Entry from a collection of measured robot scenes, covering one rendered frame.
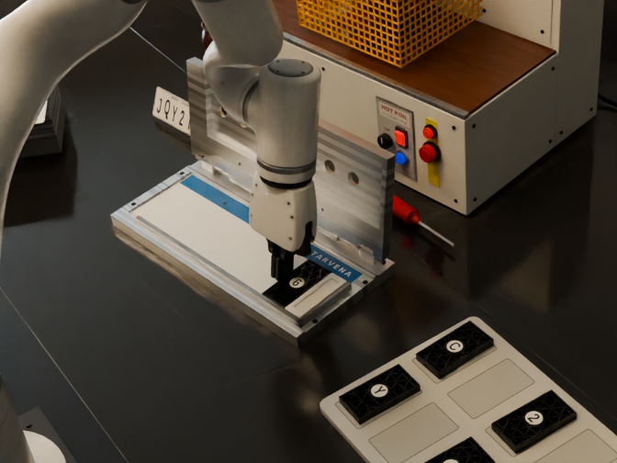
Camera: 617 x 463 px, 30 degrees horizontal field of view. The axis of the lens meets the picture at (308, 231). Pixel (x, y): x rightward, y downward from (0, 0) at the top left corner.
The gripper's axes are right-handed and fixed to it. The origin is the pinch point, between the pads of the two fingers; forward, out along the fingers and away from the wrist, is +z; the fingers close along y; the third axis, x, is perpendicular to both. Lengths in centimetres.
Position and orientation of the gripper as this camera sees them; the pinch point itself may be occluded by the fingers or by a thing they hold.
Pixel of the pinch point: (282, 265)
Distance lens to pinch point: 170.7
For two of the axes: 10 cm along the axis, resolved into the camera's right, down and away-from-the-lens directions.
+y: 7.0, 4.0, -5.9
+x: 7.1, -3.4, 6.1
